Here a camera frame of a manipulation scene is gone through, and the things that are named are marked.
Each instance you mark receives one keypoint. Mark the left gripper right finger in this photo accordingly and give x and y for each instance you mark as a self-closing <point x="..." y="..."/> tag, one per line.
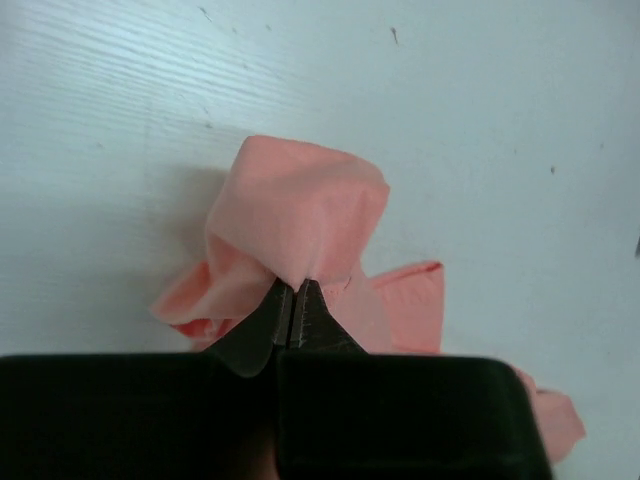
<point x="312" y="327"/>

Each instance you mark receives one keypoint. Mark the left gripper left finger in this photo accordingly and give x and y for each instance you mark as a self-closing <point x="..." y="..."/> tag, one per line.
<point x="245" y="349"/>

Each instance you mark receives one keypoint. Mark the pink t-shirt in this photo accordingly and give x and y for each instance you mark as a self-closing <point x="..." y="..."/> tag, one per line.
<point x="293" y="211"/>

